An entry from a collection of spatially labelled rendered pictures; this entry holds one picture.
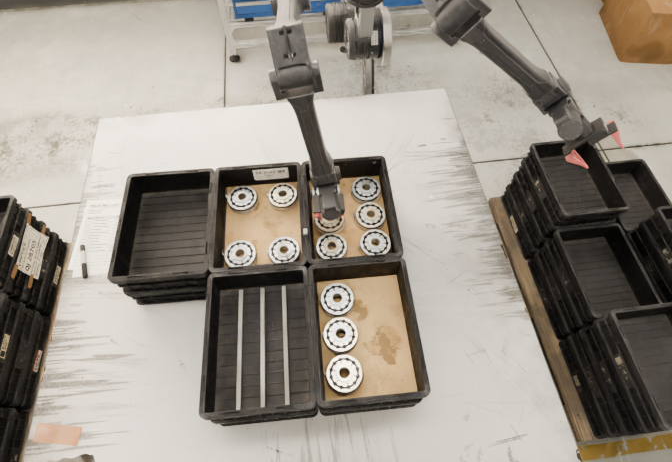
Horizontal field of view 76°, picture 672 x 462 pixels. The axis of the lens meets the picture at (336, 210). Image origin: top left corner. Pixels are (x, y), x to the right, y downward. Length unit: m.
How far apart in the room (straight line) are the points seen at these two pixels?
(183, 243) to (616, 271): 1.81
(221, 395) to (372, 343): 0.45
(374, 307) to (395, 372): 0.20
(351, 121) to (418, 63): 1.52
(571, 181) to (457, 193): 0.68
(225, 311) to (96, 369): 0.46
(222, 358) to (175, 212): 0.55
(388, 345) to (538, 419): 0.51
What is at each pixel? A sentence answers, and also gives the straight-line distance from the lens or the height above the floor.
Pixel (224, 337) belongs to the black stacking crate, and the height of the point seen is 0.83.
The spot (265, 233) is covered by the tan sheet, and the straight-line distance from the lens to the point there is 1.49.
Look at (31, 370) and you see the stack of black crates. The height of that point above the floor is 0.20.
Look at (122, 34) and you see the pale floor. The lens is 3.97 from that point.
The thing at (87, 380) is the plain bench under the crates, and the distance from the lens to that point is 1.64.
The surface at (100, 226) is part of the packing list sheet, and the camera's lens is 1.86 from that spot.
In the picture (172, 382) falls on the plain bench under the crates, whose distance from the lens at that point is 1.53.
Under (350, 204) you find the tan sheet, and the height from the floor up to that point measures 0.83.
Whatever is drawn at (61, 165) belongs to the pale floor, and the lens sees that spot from 3.18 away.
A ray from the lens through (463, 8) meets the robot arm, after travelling 1.01.
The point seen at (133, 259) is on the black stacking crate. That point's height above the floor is 0.83.
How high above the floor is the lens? 2.13
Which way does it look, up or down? 58 degrees down
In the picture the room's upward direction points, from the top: straight up
